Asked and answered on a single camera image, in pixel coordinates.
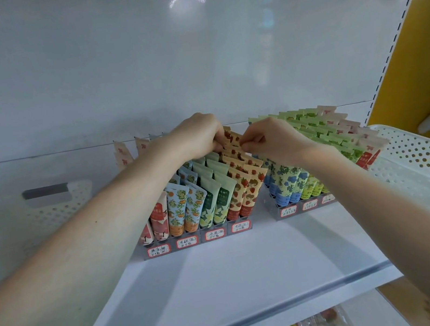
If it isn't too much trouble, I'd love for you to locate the person's left hand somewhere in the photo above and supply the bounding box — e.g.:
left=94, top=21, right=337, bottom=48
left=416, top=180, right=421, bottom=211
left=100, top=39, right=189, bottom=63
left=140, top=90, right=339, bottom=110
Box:
left=154, top=109, right=231, bottom=166

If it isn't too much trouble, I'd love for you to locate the person's right hand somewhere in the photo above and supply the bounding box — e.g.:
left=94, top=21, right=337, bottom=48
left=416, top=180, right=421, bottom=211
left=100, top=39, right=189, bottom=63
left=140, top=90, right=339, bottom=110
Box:
left=235, top=106, right=339, bottom=180

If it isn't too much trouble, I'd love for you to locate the row of hand cream tubes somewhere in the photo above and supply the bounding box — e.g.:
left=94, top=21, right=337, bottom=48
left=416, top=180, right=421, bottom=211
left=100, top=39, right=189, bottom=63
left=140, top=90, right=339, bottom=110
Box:
left=111, top=93, right=403, bottom=248

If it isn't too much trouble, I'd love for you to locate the white metal shelf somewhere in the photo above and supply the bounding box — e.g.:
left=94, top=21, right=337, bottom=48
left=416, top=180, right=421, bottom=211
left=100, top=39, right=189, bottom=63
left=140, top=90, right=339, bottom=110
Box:
left=0, top=0, right=430, bottom=326

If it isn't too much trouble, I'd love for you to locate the white perforated plastic basket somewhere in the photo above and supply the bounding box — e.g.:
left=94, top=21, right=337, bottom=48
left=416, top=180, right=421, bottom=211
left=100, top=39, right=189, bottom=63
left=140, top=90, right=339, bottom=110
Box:
left=0, top=177, right=112, bottom=305
left=361, top=115, right=430, bottom=221

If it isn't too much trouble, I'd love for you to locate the person's left forearm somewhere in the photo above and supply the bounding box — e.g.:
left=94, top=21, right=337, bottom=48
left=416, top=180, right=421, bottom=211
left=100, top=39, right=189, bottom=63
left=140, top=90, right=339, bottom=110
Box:
left=0, top=137, right=219, bottom=326

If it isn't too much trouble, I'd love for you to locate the person's right forearm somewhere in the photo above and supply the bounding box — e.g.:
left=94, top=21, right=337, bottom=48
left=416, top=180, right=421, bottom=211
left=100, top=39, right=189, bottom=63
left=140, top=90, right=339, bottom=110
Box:
left=308, top=133, right=430, bottom=326

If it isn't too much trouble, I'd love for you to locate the clear divider tray with labels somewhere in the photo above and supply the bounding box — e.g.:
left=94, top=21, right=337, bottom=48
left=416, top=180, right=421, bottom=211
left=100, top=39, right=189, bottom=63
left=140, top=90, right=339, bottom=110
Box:
left=142, top=191, right=343, bottom=260

